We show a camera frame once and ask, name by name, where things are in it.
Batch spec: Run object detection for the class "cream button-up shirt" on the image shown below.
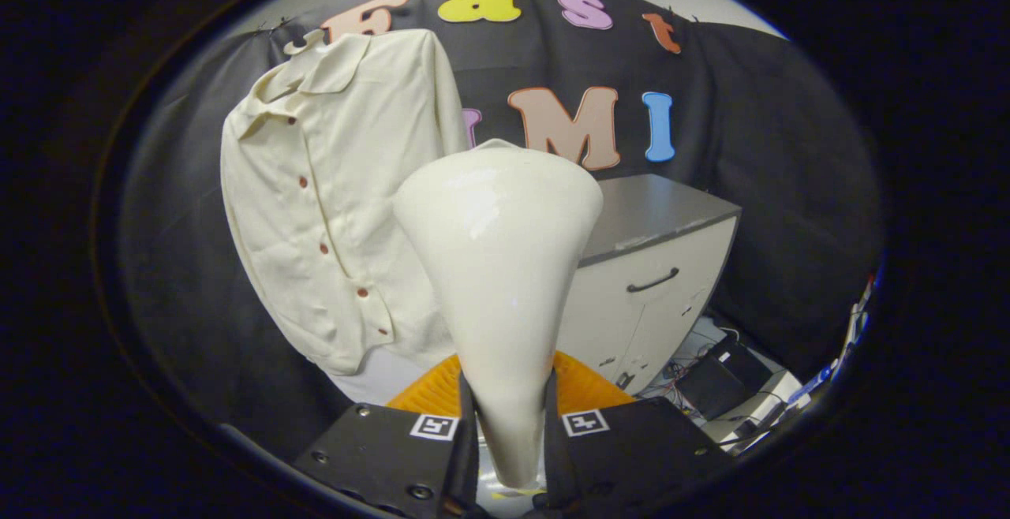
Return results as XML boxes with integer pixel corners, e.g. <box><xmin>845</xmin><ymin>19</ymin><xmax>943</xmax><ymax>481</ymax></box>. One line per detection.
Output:
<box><xmin>220</xmin><ymin>28</ymin><xmax>470</xmax><ymax>376</ymax></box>

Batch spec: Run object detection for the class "black box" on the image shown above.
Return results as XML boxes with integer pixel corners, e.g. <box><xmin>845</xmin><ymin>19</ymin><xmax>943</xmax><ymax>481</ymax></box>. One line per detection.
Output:
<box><xmin>679</xmin><ymin>338</ymin><xmax>774</xmax><ymax>421</ymax></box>

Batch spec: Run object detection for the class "white garment steamer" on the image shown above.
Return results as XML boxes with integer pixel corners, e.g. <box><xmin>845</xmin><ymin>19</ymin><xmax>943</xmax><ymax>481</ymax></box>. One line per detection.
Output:
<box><xmin>392</xmin><ymin>140</ymin><xmax>604</xmax><ymax>490</ymax></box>

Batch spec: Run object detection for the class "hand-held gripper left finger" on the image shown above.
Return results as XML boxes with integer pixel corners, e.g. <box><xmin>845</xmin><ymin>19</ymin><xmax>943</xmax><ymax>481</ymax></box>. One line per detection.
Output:
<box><xmin>294</xmin><ymin>353</ymin><xmax>481</xmax><ymax>519</ymax></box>

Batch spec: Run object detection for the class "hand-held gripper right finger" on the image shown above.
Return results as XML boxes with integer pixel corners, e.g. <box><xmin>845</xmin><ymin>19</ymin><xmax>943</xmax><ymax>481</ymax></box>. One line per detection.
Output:
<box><xmin>543</xmin><ymin>352</ymin><xmax>735</xmax><ymax>516</ymax></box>

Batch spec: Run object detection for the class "white plastic hanger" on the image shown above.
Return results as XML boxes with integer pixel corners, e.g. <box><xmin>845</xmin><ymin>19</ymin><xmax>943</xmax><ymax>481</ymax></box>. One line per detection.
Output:
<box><xmin>260</xmin><ymin>28</ymin><xmax>328</xmax><ymax>102</ymax></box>

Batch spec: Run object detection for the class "white ironing pad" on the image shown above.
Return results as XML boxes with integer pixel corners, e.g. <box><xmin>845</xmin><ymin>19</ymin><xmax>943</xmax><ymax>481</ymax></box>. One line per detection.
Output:
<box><xmin>327</xmin><ymin>345</ymin><xmax>443</xmax><ymax>407</ymax></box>

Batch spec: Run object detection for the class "blue pen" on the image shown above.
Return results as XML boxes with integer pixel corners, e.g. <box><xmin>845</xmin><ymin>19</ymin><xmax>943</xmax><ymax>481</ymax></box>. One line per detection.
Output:
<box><xmin>801</xmin><ymin>361</ymin><xmax>839</xmax><ymax>395</ymax></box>

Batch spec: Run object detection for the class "black drawer handle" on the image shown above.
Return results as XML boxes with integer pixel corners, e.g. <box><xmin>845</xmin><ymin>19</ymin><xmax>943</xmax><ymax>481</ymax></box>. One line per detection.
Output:
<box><xmin>627</xmin><ymin>267</ymin><xmax>680</xmax><ymax>293</ymax></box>

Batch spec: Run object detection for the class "white stand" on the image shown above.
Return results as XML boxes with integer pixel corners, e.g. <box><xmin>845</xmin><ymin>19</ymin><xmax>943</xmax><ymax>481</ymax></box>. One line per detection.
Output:
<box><xmin>840</xmin><ymin>302</ymin><xmax>869</xmax><ymax>362</ymax></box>

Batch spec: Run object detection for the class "grey and white cabinet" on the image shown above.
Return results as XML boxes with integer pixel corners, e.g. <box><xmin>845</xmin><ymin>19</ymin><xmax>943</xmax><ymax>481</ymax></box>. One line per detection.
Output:
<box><xmin>556</xmin><ymin>174</ymin><xmax>743</xmax><ymax>395</ymax></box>

